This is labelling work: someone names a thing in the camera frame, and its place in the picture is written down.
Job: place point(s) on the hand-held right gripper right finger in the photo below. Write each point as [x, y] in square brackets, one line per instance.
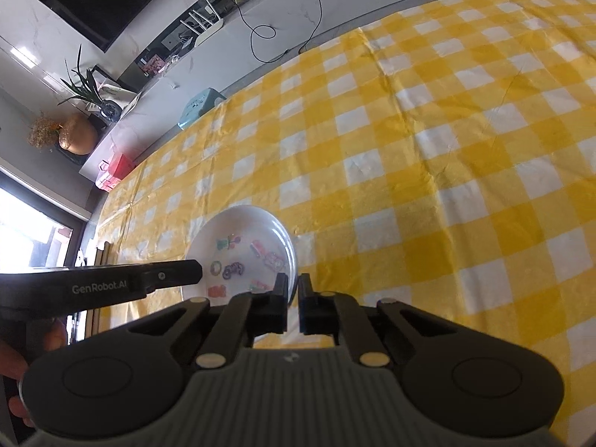
[307, 309]

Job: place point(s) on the yellow checkered tablecloth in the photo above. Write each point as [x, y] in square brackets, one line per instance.
[419, 149]

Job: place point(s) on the white marble tv bench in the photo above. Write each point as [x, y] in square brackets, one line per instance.
[288, 14]

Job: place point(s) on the pink picture card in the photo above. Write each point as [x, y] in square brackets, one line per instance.
[153, 65]

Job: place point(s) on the light blue plastic stool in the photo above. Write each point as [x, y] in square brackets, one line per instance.
[200, 107]

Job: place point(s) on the small white printed plate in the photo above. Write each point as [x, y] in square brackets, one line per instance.
[242, 228]

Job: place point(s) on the pink storage box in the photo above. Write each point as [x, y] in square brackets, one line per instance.
[115, 172]

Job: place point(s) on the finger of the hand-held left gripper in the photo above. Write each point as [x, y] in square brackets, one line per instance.
[177, 275]

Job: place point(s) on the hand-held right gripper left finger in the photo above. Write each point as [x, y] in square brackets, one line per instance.
[278, 307]

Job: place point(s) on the glass balcony door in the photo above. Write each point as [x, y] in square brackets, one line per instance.
[28, 228]

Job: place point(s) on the person's left hand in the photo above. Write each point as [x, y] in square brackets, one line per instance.
[11, 363]

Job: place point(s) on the green plant in glass vase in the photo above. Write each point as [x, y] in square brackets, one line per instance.
[109, 109]

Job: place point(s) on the dried yellow flowers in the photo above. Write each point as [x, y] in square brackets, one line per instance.
[42, 132]

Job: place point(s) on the gold round vase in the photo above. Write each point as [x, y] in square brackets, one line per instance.
[79, 135]

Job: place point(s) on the white router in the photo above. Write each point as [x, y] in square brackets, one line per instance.
[207, 30]

